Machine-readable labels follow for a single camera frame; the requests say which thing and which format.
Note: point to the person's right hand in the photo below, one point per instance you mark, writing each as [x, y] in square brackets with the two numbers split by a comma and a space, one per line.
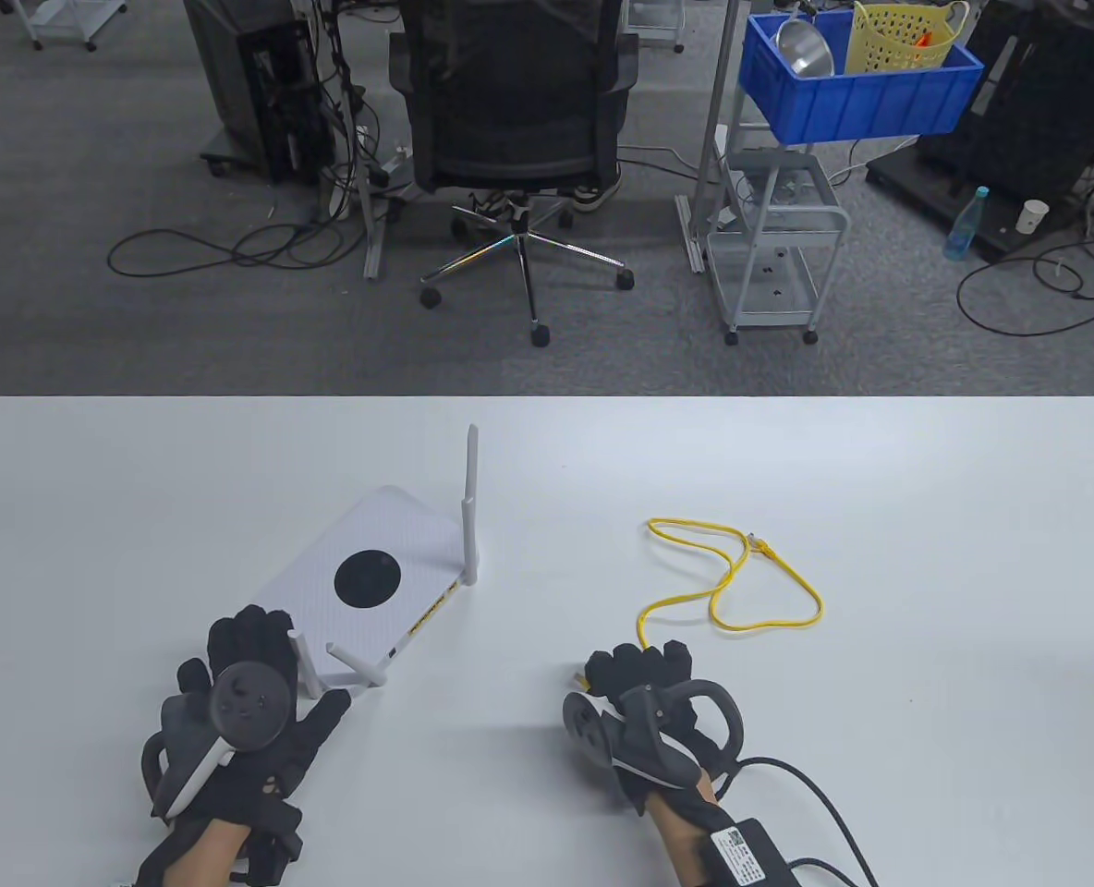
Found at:
[639, 665]

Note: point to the person's left hand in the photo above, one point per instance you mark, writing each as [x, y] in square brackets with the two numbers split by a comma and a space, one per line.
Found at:
[251, 637]

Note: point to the white router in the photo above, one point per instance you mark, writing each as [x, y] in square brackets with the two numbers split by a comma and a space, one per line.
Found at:
[390, 527]

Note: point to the person's right forearm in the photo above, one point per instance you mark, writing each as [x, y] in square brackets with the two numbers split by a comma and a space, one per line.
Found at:
[681, 841]

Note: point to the person's left forearm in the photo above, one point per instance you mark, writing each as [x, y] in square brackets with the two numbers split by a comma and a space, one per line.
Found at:
[200, 855]

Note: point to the black and white controller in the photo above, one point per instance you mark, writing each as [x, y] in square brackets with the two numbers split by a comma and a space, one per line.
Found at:
[251, 704]
[649, 739]

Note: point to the white metal cart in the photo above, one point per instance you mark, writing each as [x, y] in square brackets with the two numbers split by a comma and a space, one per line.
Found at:
[769, 273]

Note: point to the white power strip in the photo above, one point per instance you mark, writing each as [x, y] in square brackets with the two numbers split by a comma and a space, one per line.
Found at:
[395, 166]

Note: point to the blue water bottle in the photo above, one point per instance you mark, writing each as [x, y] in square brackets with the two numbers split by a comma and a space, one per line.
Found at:
[965, 231]

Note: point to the black computer cabinet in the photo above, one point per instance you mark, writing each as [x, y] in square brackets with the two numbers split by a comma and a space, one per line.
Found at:
[233, 83]

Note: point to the black mesh office chair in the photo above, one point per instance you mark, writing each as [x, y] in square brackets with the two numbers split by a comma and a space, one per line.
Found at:
[510, 92]

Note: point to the white paper cup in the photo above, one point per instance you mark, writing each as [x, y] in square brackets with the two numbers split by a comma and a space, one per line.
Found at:
[1030, 218]

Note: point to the blue plastic bin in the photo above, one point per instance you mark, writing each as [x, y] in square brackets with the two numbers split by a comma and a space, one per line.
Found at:
[861, 102]

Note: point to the metal bowl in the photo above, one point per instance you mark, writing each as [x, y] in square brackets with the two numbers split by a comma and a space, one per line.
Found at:
[806, 51]

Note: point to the white wheeled cart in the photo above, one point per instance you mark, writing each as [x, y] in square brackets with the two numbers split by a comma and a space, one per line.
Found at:
[653, 14]
[76, 14]

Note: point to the yellow plastic basket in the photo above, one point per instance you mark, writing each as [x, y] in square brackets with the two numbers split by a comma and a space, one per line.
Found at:
[889, 37]

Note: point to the black equipment case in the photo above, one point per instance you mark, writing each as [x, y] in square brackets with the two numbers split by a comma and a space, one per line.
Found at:
[1046, 83]

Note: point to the black wrist camera unit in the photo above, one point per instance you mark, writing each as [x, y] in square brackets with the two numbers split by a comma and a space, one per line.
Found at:
[274, 845]
[741, 855]

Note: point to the aluminium frame post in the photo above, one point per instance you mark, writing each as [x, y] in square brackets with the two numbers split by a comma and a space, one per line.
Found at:
[355, 139]
[711, 139]

